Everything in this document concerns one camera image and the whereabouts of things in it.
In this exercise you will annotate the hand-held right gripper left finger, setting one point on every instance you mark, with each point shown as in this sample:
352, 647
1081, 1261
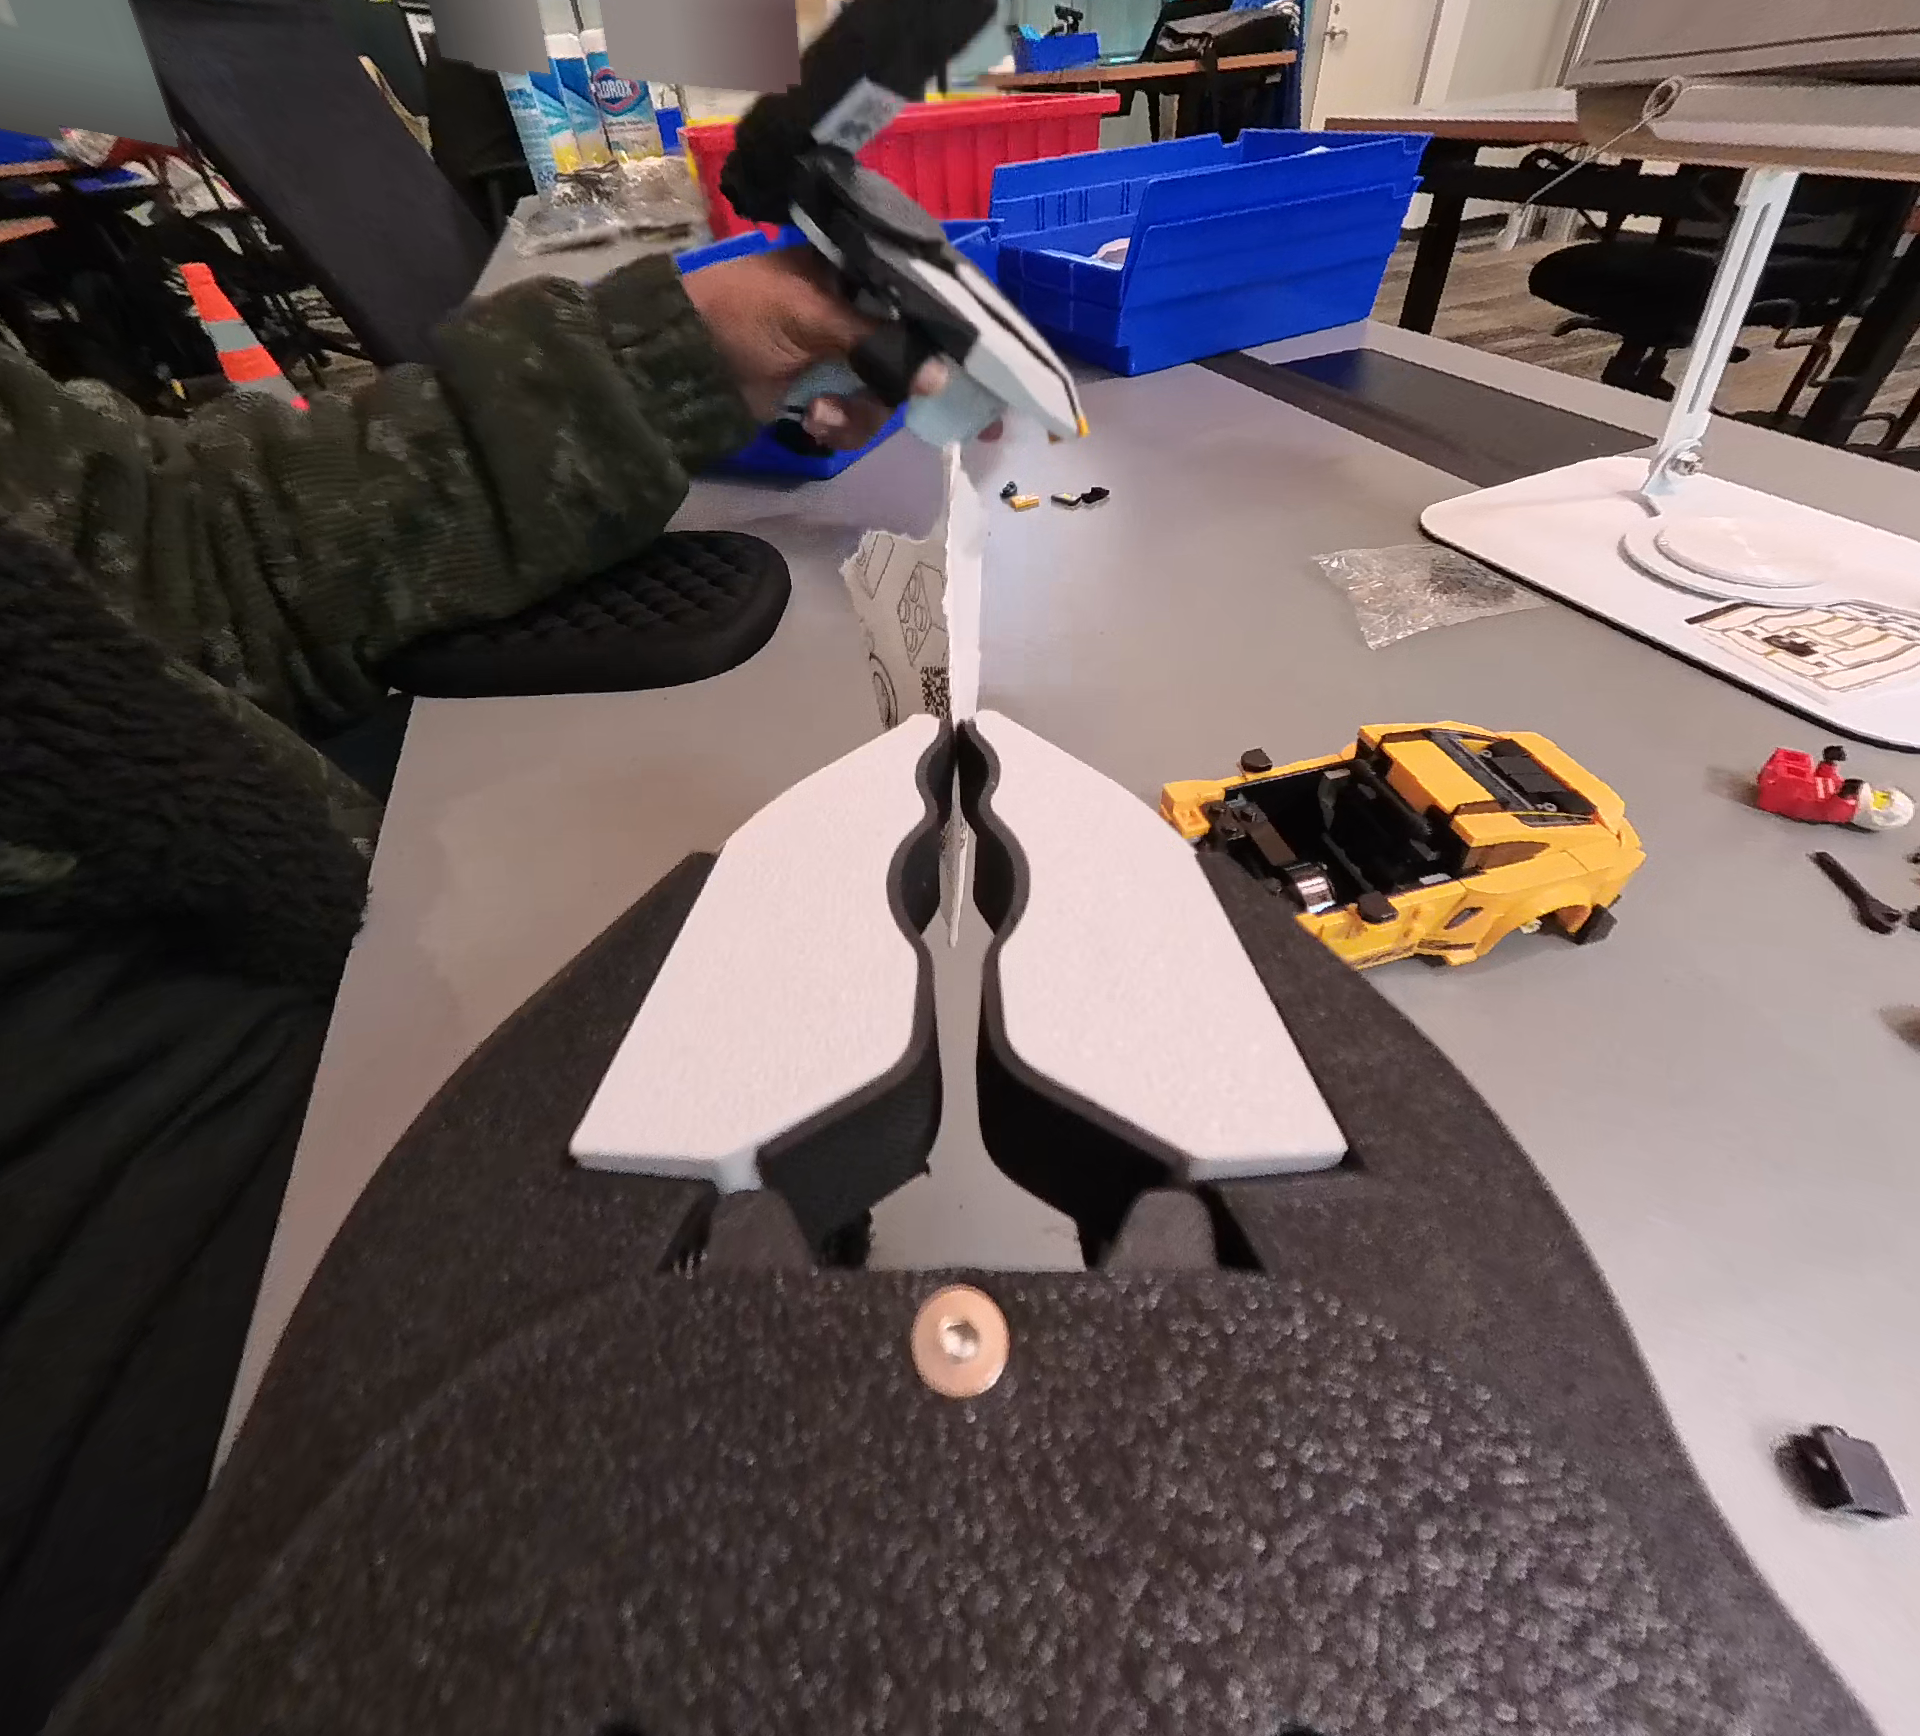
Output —
765, 1001

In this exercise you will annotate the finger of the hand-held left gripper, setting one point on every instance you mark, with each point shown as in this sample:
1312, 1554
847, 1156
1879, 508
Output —
990, 319
1012, 394

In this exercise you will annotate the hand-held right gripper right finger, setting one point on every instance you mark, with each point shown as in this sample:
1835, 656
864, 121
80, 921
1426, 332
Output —
1155, 1001

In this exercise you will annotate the pile of small lego pieces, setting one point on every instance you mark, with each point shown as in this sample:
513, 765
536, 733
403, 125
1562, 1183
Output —
1073, 497

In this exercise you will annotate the white paper bag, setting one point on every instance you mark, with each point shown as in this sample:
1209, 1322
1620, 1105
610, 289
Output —
960, 596

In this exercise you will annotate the yellow lego car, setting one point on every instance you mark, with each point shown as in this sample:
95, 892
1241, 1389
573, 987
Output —
1531, 850

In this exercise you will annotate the dark blue lego brick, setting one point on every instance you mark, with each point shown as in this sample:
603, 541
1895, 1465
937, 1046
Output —
1853, 1474

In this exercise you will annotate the person's left forearm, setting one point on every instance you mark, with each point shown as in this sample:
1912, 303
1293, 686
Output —
375, 461

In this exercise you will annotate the red lego minifigure piece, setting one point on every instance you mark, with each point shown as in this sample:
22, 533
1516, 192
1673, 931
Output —
1801, 784

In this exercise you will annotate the cluster of tiny lego parts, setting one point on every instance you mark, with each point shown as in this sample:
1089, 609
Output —
1853, 888

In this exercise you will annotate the lego sticker sheet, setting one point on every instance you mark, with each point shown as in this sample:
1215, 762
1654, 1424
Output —
1830, 640

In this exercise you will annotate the person's left hand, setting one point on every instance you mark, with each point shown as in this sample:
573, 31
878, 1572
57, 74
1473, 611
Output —
765, 327

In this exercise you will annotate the red plastic bin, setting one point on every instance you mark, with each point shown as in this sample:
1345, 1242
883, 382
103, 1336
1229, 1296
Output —
1020, 147

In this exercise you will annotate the wooden edge desk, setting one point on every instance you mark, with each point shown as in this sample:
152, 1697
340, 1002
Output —
1141, 71

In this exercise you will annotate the black bag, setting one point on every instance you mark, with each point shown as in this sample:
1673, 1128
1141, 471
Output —
1215, 26

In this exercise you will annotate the clear plastic bags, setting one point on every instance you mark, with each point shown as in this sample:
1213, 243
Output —
614, 207

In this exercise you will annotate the black mesh chair armrest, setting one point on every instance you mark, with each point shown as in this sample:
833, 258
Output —
631, 611

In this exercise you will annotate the clear plastic bag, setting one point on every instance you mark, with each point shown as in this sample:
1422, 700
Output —
1425, 589

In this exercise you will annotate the white book stand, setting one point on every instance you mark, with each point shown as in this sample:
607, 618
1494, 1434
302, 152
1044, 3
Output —
1574, 537

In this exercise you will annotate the black flag panel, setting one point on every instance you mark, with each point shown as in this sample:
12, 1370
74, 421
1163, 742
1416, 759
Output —
330, 161

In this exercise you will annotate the black office chair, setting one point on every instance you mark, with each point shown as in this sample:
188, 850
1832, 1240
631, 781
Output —
1634, 267

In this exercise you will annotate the orange traffic cone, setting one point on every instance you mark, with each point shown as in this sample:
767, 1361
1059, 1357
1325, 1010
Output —
241, 341

